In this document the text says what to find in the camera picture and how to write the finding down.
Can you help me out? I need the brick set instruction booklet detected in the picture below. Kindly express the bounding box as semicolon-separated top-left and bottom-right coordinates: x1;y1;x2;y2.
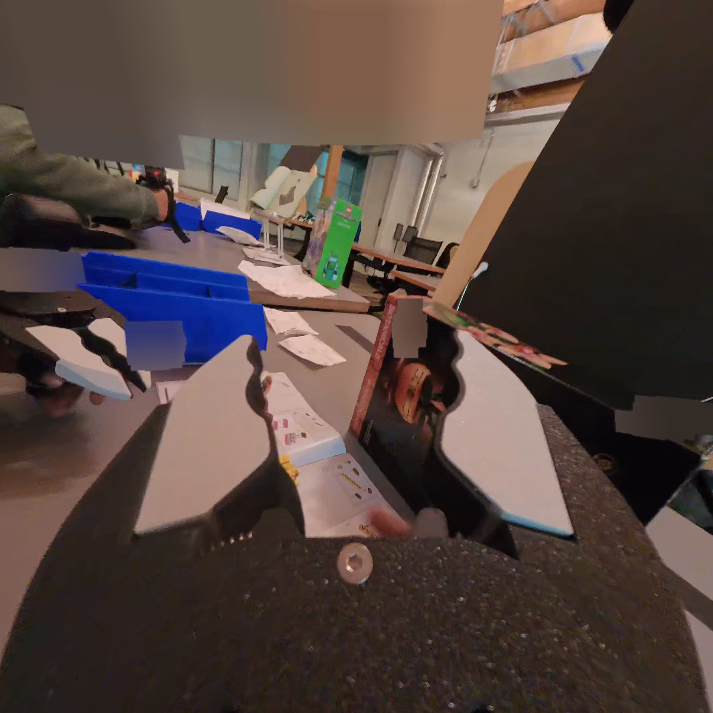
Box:
156;371;415;541

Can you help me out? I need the person's left hand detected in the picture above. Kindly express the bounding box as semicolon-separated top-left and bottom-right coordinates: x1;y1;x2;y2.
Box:
23;374;107;419

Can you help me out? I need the white paper sheet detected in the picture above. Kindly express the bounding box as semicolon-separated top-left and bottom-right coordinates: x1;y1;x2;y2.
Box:
279;335;348;368
264;307;320;337
238;260;337;302

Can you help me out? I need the green carton box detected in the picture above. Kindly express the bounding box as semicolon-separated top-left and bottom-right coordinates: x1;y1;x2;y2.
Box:
306;199;364;290

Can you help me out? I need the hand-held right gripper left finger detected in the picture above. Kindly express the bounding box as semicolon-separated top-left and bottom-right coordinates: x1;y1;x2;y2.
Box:
134;335;304;538

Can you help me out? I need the blue plastic bin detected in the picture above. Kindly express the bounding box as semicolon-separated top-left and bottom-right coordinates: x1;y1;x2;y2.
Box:
82;251;270;366
167;201;265;241

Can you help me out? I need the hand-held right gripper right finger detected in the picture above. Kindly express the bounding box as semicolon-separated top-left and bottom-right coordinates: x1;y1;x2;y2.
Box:
433;327;576;539

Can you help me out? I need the black orchid print set box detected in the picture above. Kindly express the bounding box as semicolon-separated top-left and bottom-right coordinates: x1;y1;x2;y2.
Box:
349;0;713;535

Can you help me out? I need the wooden chair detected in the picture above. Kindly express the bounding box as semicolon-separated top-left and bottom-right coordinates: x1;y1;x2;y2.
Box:
433;162;538;310

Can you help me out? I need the cardboard box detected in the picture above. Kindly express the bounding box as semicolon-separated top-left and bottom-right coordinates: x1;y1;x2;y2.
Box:
491;0;616;95

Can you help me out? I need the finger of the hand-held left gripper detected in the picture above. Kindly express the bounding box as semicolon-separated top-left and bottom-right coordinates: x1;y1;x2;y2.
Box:
73;318;151;393
25;323;134;402

